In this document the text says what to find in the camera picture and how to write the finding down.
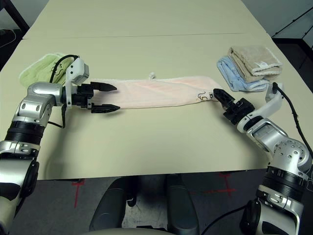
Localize power adapter with white cable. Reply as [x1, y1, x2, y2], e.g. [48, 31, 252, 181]
[0, 28, 17, 47]

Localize beige folded towel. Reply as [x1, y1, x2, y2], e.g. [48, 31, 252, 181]
[227, 46, 283, 84]

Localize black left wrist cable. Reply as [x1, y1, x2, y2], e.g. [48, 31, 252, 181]
[47, 54, 80, 129]

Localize light blue folded towel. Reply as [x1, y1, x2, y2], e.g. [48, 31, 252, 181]
[216, 55, 269, 93]

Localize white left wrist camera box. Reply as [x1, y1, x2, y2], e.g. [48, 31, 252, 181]
[64, 56, 90, 110]

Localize black metal frame stand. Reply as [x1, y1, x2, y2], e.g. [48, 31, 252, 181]
[271, 11, 313, 57]

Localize beige robot torso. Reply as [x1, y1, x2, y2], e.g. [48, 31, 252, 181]
[83, 227, 169, 235]

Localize green folded towel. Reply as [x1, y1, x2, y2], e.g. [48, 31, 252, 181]
[19, 52, 79, 90]

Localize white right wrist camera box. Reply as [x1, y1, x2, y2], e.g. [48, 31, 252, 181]
[237, 82, 286, 134]

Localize dark grey robot right leg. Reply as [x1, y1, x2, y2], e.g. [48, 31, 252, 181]
[167, 173, 199, 235]

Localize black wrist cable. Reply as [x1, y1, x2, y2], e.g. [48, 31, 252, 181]
[202, 82, 313, 235]
[47, 54, 80, 129]

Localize pink terry towel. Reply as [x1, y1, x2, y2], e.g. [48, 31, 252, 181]
[91, 72, 221, 110]

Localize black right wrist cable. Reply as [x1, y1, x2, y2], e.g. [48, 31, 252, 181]
[202, 82, 313, 235]

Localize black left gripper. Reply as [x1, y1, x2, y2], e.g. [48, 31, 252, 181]
[70, 81, 121, 115]

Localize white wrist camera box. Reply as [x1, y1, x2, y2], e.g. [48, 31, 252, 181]
[237, 82, 286, 134]
[64, 56, 90, 110]

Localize beige side table black legs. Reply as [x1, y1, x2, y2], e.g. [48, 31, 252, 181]
[0, 0, 30, 29]

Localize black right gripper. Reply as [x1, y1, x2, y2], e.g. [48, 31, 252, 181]
[212, 88, 255, 124]

